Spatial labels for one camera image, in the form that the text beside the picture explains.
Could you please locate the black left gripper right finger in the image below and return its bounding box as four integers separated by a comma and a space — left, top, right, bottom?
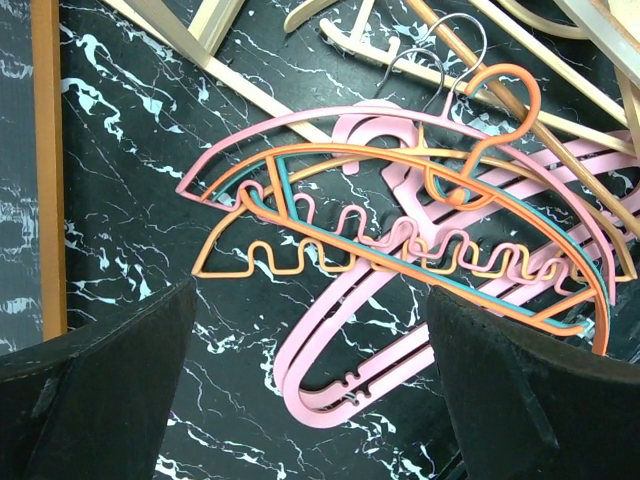
427, 287, 639, 479

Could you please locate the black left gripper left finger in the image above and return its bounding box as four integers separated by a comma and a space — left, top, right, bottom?
1, 279, 197, 479

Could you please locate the orange plastic hanger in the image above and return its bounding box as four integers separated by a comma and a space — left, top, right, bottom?
199, 63, 612, 356

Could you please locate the thick pink plastic hanger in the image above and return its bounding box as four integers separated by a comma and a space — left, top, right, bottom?
272, 112, 640, 429

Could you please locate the beige flat hanger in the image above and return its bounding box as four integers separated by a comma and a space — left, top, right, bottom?
555, 0, 639, 86

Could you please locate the orange wooden shelf rack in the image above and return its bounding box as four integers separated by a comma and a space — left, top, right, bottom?
31, 0, 67, 340

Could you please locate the cream thin plastic hanger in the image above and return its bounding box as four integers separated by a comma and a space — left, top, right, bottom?
283, 0, 636, 156

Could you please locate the light wooden clothes rack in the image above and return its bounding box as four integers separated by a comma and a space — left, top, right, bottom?
100, 1, 354, 140

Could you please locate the teal wire hanger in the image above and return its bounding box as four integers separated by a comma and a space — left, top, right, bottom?
206, 151, 613, 351

